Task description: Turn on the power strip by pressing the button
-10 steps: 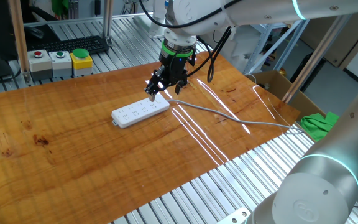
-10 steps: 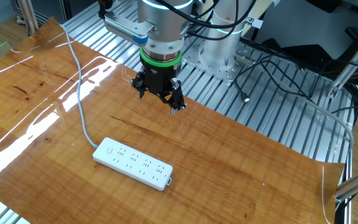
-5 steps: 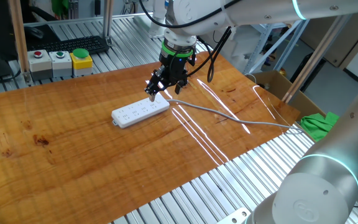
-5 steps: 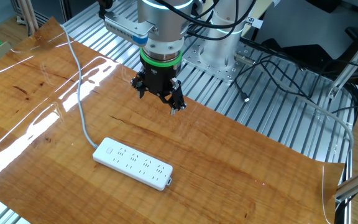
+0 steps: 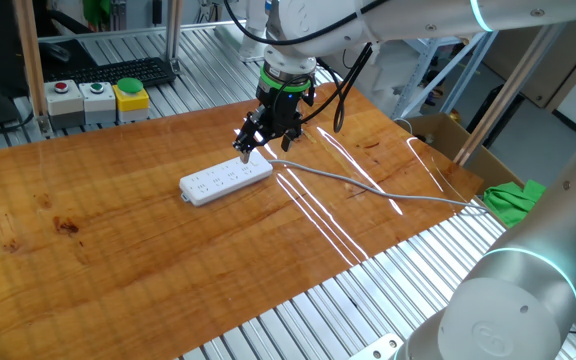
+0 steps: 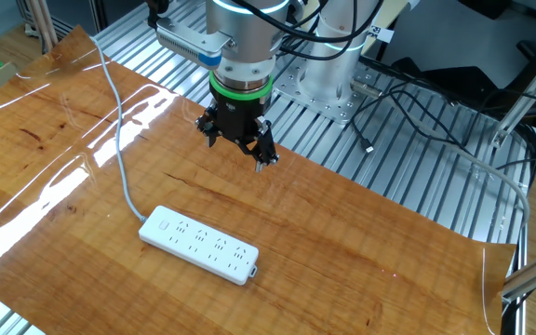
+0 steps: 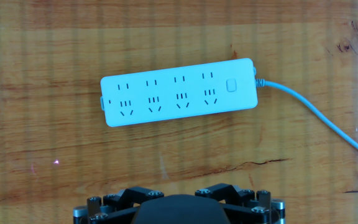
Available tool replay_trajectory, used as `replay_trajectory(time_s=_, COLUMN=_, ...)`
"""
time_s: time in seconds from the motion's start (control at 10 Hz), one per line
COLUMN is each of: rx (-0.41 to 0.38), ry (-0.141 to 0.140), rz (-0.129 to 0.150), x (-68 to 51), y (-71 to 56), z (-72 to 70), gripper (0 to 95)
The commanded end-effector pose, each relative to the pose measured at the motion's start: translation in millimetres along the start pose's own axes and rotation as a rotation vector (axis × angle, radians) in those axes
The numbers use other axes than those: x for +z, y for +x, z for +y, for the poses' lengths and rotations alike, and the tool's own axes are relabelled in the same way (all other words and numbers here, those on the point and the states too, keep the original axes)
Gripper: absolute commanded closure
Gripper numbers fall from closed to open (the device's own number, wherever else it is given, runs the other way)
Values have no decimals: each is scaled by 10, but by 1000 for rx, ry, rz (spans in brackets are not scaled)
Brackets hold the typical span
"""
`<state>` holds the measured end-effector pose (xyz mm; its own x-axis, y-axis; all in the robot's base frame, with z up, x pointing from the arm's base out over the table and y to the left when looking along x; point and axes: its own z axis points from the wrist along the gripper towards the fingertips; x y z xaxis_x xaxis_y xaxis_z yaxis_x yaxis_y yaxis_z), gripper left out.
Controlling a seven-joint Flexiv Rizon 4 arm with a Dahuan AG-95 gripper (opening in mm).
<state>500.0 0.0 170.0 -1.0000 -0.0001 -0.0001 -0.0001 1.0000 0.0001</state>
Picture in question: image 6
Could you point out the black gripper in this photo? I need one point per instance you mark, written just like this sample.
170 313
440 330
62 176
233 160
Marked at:
237 116

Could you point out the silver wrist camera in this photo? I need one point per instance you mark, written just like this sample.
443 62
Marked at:
189 44

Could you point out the wooden sticks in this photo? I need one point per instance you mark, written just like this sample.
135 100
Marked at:
44 23

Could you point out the white power strip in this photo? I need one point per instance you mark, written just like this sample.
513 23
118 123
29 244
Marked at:
203 244

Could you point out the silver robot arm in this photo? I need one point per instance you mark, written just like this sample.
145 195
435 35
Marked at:
249 37

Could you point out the slanted aluminium frame profile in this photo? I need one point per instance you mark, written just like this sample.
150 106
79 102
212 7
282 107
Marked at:
528 93

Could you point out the white printed tag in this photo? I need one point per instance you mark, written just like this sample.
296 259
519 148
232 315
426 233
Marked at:
382 33

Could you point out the wood-grain table mat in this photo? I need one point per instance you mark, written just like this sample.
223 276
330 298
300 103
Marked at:
319 242

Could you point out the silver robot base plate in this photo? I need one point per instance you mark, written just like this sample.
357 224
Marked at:
338 109

